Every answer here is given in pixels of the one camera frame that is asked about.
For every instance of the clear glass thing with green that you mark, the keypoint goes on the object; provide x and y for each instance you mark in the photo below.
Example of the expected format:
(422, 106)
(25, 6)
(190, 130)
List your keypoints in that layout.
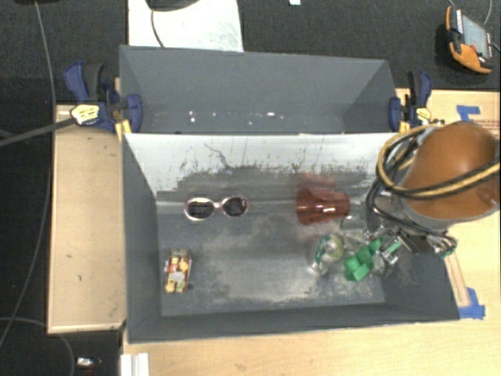
(329, 252)

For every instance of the colourful clear sweets packet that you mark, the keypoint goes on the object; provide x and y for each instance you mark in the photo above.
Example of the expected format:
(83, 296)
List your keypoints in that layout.
(177, 272)

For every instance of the white-framed sunglasses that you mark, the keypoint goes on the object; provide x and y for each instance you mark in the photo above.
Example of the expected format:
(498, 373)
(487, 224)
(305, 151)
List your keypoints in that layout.
(203, 209)

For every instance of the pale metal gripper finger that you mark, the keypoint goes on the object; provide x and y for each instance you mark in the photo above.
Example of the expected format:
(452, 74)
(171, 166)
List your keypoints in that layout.
(356, 239)
(387, 257)

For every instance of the red translucent plastic cup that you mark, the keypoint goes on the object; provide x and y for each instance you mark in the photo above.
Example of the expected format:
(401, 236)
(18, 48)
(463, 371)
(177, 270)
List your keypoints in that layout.
(321, 207)

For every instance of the pale wood flat board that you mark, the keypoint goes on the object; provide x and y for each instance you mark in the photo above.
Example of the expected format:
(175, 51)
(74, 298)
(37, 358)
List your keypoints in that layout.
(88, 225)

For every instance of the grey metal bin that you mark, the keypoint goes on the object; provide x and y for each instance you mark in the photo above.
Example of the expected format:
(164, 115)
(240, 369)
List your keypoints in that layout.
(250, 249)

